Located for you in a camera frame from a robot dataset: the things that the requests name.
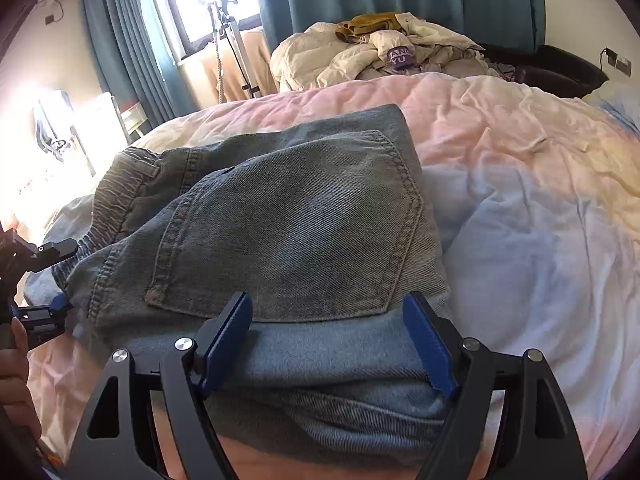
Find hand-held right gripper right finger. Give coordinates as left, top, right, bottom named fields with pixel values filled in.
left=402, top=291, right=588, bottom=480

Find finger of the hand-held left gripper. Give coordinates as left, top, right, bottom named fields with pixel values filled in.
left=30, top=239, right=80, bottom=272
left=15, top=292, right=71, bottom=335

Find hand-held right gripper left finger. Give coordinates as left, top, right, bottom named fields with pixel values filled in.
left=67, top=291, right=253, bottom=480

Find light blue denim jeans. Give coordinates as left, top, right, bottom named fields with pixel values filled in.
left=22, top=192, right=463, bottom=453

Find dark grey-blue denim jeans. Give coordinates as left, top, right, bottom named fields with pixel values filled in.
left=52, top=104, right=451, bottom=361

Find pile of white and yellow clothes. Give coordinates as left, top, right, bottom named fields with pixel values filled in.
left=270, top=20, right=501, bottom=93

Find person's left hand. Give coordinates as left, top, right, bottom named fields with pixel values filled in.
left=0, top=317, right=43, bottom=441

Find pink pastel duvet bed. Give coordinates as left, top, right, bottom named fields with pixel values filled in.
left=15, top=72, right=640, bottom=480

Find narrow teal curtain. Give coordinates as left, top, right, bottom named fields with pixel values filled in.
left=80, top=0, right=201, bottom=128

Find tripod stand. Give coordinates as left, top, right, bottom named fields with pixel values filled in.
left=197, top=0, right=261, bottom=101

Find purple printed garment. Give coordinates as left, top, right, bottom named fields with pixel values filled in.
left=382, top=45, right=416, bottom=71

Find pastel tie-dye pillow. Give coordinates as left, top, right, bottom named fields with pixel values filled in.
left=582, top=79, right=640, bottom=138

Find mustard yellow cloth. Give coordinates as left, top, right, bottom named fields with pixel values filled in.
left=335, top=11, right=411, bottom=43

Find dark wall adapter with cable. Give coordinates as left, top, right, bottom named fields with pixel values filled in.
left=37, top=0, right=66, bottom=26

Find wall socket with plug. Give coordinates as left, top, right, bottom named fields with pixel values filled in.
left=599, top=47, right=632, bottom=74

